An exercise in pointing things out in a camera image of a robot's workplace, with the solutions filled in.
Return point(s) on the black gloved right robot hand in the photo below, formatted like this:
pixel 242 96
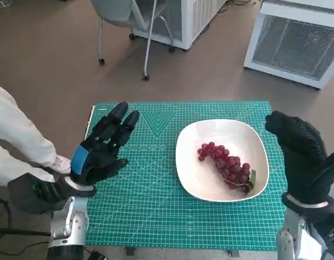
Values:
pixel 302 149

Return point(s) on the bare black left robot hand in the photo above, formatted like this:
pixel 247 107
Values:
pixel 102 159

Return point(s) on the red toy grape bunch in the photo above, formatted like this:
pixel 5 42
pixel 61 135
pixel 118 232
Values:
pixel 229 165

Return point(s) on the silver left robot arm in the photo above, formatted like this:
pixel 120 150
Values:
pixel 69 224

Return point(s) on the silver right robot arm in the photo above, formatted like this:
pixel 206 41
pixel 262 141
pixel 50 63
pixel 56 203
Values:
pixel 287 241

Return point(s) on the white square-round plate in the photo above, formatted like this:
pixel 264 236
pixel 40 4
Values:
pixel 191 173

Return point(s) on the person's shoe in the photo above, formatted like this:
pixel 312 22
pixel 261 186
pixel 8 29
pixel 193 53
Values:
pixel 63 163

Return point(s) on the green cutting mat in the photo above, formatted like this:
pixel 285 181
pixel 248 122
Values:
pixel 156 203

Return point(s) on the person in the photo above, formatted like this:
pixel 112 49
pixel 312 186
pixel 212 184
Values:
pixel 18 135

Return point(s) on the white mesh cabinet, red light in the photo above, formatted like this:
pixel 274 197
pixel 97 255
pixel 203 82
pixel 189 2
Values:
pixel 291 43

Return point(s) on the grey office chair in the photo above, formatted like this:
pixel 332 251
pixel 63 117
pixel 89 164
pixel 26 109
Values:
pixel 112 10

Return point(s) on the white mesh cabinet on casters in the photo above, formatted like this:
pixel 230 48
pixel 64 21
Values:
pixel 188 24

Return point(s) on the chrome stool base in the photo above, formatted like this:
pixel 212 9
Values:
pixel 0 2

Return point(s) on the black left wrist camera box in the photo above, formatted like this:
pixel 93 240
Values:
pixel 31 195

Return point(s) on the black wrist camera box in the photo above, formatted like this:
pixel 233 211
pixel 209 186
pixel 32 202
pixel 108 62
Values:
pixel 328 230
pixel 31 195

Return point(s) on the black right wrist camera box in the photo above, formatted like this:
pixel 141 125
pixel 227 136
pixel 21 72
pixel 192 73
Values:
pixel 328 230

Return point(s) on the black table bracket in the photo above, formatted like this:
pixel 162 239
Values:
pixel 129 252

